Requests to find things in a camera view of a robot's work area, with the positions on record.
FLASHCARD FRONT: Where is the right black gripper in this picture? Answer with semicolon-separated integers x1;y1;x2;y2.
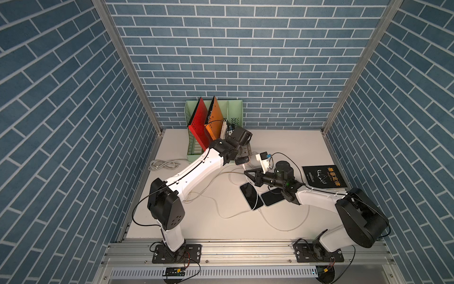
244;168;285;191

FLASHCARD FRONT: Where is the black phone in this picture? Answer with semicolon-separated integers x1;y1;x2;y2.
240;183;264;211

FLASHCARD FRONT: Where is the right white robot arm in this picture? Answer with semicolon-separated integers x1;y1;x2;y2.
244;161;390;252

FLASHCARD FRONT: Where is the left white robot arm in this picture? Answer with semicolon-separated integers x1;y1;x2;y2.
147;127;253;253

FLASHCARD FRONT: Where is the phone with green case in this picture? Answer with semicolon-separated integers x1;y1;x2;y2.
261;189;284;207

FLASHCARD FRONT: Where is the black book in rack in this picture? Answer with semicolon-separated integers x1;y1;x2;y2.
220;119;236;140

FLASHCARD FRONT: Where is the green file organizer rack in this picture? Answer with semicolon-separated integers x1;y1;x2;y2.
184;100;243;162

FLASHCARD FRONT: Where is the orange folder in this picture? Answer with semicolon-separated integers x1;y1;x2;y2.
205;97;224;141

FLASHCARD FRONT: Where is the red folder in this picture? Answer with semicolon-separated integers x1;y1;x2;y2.
188;98;212;151

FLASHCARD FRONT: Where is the black book gold lettering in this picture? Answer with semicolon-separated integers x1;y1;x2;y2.
302;164;348;189

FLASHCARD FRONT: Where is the small green circuit board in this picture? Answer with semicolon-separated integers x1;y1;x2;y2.
163;267;186;278

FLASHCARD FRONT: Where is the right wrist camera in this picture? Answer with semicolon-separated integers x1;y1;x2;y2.
255;151;271;174

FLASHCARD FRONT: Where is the grey power strip cord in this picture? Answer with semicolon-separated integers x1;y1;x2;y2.
148;159;189;172

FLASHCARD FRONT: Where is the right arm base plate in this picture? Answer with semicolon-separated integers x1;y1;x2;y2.
293;243;345;263

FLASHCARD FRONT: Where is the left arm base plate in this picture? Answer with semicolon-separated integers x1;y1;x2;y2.
151;243;202;265

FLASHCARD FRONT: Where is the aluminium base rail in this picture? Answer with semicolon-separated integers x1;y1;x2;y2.
94;239;403;284

